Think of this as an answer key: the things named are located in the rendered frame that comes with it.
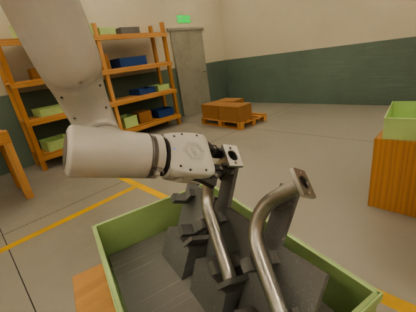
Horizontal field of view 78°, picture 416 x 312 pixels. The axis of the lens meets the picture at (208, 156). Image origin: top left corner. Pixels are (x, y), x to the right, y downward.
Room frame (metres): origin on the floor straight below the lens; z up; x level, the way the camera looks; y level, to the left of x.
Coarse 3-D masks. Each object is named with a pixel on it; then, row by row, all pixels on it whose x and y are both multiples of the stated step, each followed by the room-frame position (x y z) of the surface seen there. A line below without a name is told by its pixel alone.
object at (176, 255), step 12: (192, 204) 0.69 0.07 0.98; (180, 216) 0.71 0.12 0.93; (192, 216) 0.67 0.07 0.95; (168, 228) 0.65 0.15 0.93; (168, 240) 0.63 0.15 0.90; (180, 240) 0.59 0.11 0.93; (168, 252) 0.61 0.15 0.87; (180, 252) 0.57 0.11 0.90; (192, 252) 0.55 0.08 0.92; (204, 252) 0.57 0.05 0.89; (180, 264) 0.55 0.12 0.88; (192, 264) 0.55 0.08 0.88; (180, 276) 0.54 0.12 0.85
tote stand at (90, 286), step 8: (88, 272) 0.67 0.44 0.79; (96, 272) 0.67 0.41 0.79; (104, 272) 0.66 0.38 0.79; (72, 280) 0.65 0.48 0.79; (80, 280) 0.64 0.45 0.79; (88, 280) 0.64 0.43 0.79; (96, 280) 0.63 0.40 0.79; (104, 280) 0.63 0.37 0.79; (80, 288) 0.61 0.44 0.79; (88, 288) 0.61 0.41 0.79; (96, 288) 0.60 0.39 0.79; (104, 288) 0.60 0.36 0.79; (80, 296) 0.58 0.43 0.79; (88, 296) 0.58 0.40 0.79; (96, 296) 0.57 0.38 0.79; (104, 296) 0.57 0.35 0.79; (80, 304) 0.55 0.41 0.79; (88, 304) 0.55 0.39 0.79; (96, 304) 0.55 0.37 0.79; (104, 304) 0.54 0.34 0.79; (112, 304) 0.54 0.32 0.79
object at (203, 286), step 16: (224, 176) 0.56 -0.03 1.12; (224, 192) 0.57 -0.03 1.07; (224, 208) 0.55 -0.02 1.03; (224, 224) 0.54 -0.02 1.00; (240, 224) 0.49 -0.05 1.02; (208, 240) 0.57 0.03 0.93; (240, 240) 0.48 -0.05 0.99; (208, 256) 0.53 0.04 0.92; (208, 272) 0.46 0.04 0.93; (240, 272) 0.45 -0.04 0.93; (192, 288) 0.49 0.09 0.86; (208, 288) 0.44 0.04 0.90; (224, 288) 0.41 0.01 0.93; (240, 288) 0.42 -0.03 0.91; (208, 304) 0.43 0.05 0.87; (224, 304) 0.39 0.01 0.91
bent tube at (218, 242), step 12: (228, 156) 0.52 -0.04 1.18; (204, 192) 0.56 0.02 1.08; (204, 204) 0.55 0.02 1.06; (204, 216) 0.53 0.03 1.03; (216, 216) 0.53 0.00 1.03; (216, 228) 0.50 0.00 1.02; (216, 240) 0.48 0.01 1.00; (216, 252) 0.46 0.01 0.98; (228, 252) 0.46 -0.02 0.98; (228, 264) 0.44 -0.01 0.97; (228, 276) 0.42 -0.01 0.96
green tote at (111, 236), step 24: (216, 192) 0.80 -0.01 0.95; (120, 216) 0.71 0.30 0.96; (144, 216) 0.74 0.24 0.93; (168, 216) 0.78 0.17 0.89; (96, 240) 0.60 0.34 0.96; (120, 240) 0.70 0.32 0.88; (288, 240) 0.51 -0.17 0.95; (336, 264) 0.40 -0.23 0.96; (336, 288) 0.39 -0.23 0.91; (360, 288) 0.35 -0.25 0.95
